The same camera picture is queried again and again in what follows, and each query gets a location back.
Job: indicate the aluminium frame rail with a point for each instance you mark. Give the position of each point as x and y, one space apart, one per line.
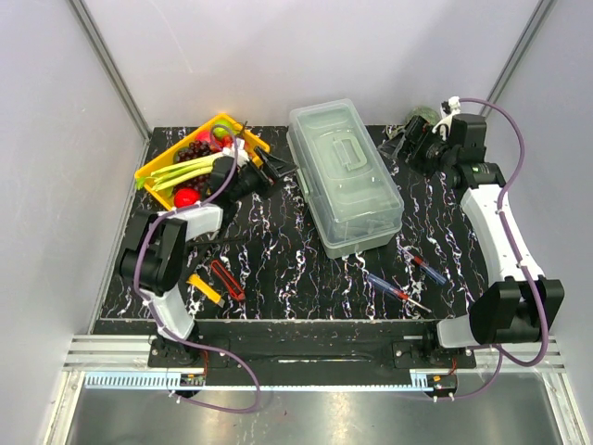
145 362

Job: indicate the red apple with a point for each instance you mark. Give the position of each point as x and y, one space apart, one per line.
206 137

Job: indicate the celery stalk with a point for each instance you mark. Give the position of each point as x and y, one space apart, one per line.
174 174

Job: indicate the dark grape bunch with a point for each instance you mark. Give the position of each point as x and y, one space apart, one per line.
197 183

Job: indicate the clear green tool box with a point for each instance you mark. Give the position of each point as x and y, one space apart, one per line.
351 195

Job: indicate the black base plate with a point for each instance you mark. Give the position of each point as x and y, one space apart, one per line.
399 353

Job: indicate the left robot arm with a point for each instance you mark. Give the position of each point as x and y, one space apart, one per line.
152 254

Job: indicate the green apple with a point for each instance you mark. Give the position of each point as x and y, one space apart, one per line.
222 128

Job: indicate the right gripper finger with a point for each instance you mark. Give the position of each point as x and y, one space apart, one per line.
395 148
407 131

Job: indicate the blue red screwdriver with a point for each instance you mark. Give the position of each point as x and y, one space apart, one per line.
428 270
394 291

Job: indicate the blue red screwdriver upper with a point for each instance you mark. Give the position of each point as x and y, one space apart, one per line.
428 270

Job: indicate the purple grape bunch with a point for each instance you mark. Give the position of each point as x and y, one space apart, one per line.
195 150

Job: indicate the yellow plastic bin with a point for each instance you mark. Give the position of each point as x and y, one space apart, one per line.
166 158

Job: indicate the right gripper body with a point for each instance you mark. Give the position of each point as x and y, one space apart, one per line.
430 149

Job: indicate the yellow utility knife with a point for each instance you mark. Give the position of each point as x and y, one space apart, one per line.
206 289

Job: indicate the red tomato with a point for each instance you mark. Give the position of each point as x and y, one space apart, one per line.
185 197

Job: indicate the blue red screwdriver lower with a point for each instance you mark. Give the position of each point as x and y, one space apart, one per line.
394 291

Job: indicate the red utility knife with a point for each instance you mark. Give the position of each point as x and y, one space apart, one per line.
234 289

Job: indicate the green melon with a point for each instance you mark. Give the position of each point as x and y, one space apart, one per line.
427 113

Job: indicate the steel claw hammer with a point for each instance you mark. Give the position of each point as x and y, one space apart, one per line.
196 255

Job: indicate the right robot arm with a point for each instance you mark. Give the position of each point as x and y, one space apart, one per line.
519 306

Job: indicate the black handled tool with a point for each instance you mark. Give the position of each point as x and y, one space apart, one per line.
217 241

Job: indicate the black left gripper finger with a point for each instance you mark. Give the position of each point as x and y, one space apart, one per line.
278 169
258 161

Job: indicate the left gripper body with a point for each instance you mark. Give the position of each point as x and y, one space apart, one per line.
252 180

